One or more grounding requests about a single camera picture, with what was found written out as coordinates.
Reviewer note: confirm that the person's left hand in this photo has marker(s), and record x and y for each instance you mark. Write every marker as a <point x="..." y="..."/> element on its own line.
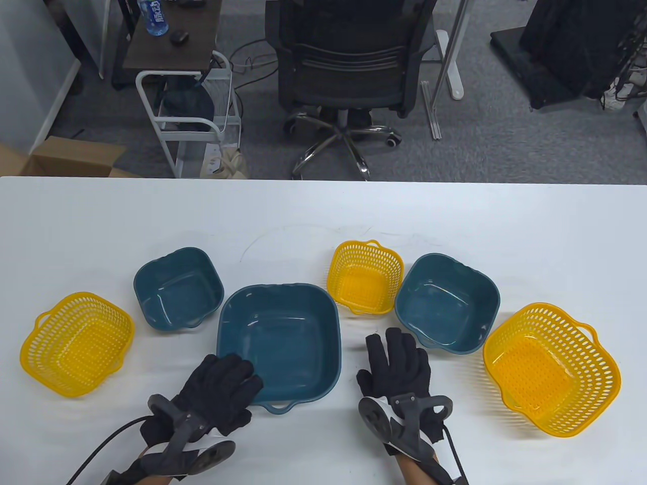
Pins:
<point x="217" y="384"/>

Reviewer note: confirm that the person's right hand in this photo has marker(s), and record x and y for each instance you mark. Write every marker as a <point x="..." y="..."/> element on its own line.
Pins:
<point x="404" y="376"/>

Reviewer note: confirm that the person's left thumb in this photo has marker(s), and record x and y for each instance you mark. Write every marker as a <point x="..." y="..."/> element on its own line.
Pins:
<point x="236" y="422"/>

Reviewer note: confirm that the person's right thumb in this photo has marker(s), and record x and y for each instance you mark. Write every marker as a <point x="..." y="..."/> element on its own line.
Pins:
<point x="365" y="385"/>

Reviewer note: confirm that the person's right middle finger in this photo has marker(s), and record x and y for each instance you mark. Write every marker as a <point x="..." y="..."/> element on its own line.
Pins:
<point x="395" y="348"/>

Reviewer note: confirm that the person's right forearm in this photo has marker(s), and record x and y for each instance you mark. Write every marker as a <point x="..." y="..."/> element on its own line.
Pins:
<point x="417" y="472"/>

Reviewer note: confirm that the medium blue plastic bowl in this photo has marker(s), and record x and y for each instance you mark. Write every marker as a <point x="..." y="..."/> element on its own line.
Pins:
<point x="447" y="308"/>

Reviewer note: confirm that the small yellow plastic basket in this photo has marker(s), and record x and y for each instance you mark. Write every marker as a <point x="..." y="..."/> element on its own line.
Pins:
<point x="364" y="280"/>

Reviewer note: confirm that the large blue plastic bowl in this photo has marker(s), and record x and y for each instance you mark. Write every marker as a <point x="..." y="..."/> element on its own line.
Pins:
<point x="283" y="348"/>

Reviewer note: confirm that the small blue plastic bowl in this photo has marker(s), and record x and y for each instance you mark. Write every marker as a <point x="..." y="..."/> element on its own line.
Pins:
<point x="177" y="293"/>

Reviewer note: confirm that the large yellow plastic basket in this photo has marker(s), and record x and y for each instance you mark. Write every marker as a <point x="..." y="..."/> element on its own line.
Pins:
<point x="546" y="374"/>

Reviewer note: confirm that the medium yellow plastic basket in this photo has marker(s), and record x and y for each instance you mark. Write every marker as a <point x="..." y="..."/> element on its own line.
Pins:
<point x="76" y="346"/>

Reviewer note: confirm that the silver aluminium rails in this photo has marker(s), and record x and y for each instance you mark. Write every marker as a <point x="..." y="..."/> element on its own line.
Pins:
<point x="432" y="113"/>

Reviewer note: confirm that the white power strip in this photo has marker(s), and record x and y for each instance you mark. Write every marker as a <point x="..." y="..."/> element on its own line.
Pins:
<point x="222" y="164"/>

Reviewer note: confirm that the white desk leg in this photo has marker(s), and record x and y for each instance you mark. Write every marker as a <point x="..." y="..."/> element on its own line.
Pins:
<point x="451" y="65"/>

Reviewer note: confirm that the black office chair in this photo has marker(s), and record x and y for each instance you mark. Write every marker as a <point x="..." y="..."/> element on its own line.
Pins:
<point x="349" y="60"/>

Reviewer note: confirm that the brown cardboard box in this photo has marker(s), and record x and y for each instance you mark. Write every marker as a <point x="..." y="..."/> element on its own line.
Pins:
<point x="71" y="159"/>

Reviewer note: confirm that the dark bag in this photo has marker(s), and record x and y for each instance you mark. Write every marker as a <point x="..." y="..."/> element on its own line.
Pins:
<point x="187" y="108"/>

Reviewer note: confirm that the white metal trolley cart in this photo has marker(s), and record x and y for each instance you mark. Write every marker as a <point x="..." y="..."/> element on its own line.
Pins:
<point x="151" y="96"/>

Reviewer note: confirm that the black cloth covered stand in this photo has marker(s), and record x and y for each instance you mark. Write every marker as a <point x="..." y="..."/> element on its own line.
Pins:
<point x="571" y="45"/>

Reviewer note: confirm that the dark brown side table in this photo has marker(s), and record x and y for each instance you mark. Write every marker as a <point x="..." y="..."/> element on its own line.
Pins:
<point x="172" y="55"/>

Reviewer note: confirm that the black computer mouse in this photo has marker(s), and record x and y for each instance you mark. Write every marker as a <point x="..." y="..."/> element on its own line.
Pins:
<point x="179" y="37"/>

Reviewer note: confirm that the blue label water bottle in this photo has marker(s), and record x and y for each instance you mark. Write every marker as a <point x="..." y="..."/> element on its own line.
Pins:
<point x="153" y="17"/>

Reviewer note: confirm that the white partition panel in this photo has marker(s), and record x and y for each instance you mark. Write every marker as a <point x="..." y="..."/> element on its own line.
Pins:
<point x="30" y="60"/>

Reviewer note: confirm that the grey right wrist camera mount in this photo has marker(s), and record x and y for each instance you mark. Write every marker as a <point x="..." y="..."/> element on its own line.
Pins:
<point x="404" y="419"/>

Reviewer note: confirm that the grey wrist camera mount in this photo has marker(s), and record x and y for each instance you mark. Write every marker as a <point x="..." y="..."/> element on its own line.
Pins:
<point x="404" y="419"/>
<point x="184" y="434"/>

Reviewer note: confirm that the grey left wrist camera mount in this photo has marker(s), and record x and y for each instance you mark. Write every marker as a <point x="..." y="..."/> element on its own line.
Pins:
<point x="184" y="434"/>

